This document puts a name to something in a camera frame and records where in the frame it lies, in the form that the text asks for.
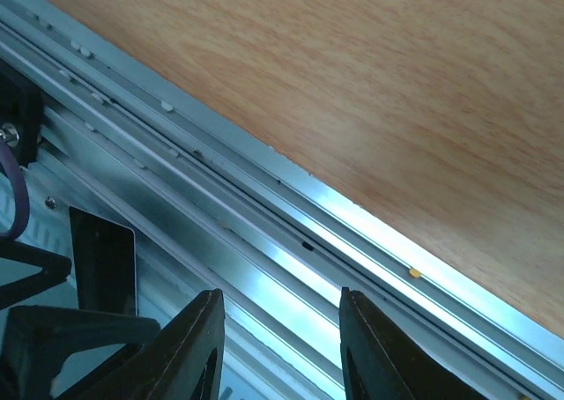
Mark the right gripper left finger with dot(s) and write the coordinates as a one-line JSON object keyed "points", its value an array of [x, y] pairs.
{"points": [[184, 361]]}

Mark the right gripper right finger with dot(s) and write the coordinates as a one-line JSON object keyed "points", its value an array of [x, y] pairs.
{"points": [[380, 361]]}

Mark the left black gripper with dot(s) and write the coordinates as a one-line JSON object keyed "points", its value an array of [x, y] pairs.
{"points": [[38, 339]]}

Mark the black VIP card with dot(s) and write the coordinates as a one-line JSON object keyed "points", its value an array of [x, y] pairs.
{"points": [[104, 256]]}

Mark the aluminium rail frame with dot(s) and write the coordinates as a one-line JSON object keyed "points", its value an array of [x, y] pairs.
{"points": [[213, 207]]}

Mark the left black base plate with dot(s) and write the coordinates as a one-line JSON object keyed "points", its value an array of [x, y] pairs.
{"points": [[22, 110]]}

